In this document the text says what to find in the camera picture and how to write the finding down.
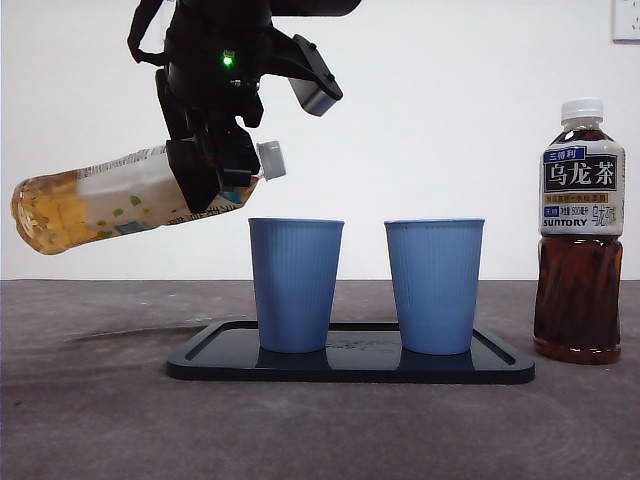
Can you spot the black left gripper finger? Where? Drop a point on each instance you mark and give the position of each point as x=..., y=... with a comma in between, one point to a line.
x=195, y=175
x=237, y=160

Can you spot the jasmine tea bottle white label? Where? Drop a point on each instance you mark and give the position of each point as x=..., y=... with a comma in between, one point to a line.
x=60, y=210

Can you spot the dark oolong tea bottle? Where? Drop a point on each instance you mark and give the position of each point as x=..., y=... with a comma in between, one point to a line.
x=580, y=300

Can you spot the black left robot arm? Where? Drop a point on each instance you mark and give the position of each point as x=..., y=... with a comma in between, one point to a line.
x=210, y=30

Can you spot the blue ribbed plastic cup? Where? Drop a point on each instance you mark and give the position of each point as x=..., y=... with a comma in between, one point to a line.
x=434, y=285
x=295, y=285

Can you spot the dark blue flat tray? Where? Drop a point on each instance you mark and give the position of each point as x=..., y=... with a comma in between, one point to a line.
x=350, y=367

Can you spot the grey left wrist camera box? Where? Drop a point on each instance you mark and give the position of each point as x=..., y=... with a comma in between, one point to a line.
x=320, y=97

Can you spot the white wall socket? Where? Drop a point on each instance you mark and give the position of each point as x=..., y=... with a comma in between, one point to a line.
x=627, y=20

